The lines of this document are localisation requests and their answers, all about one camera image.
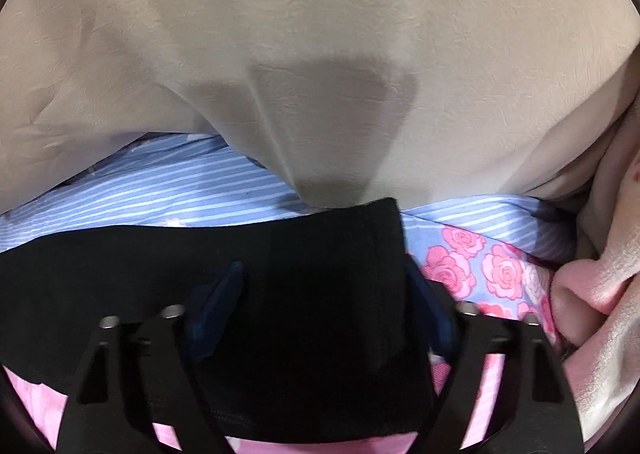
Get black pants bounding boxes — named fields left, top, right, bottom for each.
left=1, top=198, right=436, bottom=443

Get pale pink blanket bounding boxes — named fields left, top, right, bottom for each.
left=551, top=105, right=639, bottom=443

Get pink rose bed sheet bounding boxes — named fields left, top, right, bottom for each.
left=0, top=132, right=576, bottom=454

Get beige curtain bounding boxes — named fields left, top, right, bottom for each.
left=1, top=0, right=639, bottom=210

